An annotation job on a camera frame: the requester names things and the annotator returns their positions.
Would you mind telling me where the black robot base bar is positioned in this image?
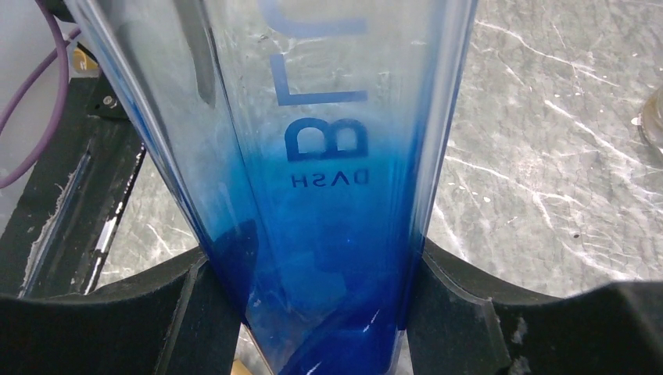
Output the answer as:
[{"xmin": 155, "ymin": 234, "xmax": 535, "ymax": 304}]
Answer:
[{"xmin": 1, "ymin": 76, "xmax": 145, "ymax": 298}]

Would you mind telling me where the blue plastic bottle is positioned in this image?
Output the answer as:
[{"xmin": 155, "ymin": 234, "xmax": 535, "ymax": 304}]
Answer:
[{"xmin": 66, "ymin": 1, "xmax": 477, "ymax": 374}]

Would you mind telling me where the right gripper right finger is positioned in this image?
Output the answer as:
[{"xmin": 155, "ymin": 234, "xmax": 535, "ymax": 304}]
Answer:
[{"xmin": 407, "ymin": 241, "xmax": 662, "ymax": 374}]

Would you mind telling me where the clear bottle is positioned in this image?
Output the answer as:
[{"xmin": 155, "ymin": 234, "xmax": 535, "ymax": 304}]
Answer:
[{"xmin": 640, "ymin": 87, "xmax": 662, "ymax": 160}]

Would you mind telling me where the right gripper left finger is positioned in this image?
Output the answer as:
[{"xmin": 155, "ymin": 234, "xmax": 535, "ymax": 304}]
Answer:
[{"xmin": 1, "ymin": 249, "xmax": 240, "ymax": 374}]

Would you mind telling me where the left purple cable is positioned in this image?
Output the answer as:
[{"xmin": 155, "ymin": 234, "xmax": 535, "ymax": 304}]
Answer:
[{"xmin": 0, "ymin": 0, "xmax": 84, "ymax": 190}]

